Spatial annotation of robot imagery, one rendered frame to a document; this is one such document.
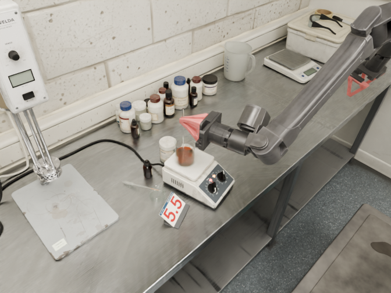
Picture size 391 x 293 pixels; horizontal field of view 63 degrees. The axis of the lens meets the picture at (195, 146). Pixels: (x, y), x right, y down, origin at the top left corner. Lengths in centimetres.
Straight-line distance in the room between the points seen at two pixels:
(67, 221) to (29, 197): 16
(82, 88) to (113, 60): 16
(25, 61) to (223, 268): 128
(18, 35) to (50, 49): 48
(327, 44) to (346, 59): 99
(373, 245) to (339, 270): 21
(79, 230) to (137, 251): 18
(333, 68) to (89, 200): 76
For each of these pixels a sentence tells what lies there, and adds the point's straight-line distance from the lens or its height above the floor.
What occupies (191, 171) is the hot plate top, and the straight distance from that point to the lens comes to 97.
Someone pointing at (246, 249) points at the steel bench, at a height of 8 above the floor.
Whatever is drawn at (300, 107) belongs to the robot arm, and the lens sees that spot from 79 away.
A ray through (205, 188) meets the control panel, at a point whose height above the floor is 81.
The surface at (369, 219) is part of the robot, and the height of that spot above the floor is 37.
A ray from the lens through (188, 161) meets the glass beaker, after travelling 96.
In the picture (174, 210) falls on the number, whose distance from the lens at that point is 97.
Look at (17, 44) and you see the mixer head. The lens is 68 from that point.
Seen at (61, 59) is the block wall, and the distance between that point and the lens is 117.
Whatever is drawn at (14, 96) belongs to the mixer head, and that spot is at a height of 119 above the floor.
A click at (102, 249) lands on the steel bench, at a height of 75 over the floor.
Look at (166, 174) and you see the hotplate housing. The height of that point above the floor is 80.
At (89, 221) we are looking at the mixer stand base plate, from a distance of 99.
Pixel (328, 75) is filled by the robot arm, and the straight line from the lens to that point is 82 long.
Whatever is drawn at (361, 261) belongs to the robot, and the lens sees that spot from 152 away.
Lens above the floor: 155
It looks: 42 degrees down
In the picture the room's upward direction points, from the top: 3 degrees clockwise
